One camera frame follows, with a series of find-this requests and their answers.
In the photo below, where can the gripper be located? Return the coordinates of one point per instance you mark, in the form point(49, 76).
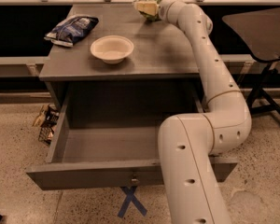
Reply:
point(161, 10)

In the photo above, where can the green jalapeno chip bag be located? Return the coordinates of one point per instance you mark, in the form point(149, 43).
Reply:
point(148, 17)

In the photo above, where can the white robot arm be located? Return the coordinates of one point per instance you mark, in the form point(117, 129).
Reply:
point(186, 141)

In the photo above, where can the blue chip bag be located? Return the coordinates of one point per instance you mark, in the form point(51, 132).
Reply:
point(71, 30)

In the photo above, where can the open grey top drawer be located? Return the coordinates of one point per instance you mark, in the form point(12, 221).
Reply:
point(100, 141)

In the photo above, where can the metal drawer knob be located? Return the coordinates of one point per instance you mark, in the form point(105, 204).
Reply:
point(134, 180)

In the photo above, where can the white bowl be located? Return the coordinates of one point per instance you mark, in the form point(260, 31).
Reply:
point(112, 49)

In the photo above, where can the grey wooden cabinet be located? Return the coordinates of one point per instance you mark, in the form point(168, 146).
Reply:
point(160, 49)

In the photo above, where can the grey railing shelf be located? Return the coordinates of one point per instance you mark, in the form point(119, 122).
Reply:
point(21, 66)

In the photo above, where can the blue tape cross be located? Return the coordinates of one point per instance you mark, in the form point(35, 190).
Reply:
point(131, 198)

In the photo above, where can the black wire basket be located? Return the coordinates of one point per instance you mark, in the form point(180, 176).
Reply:
point(46, 120)

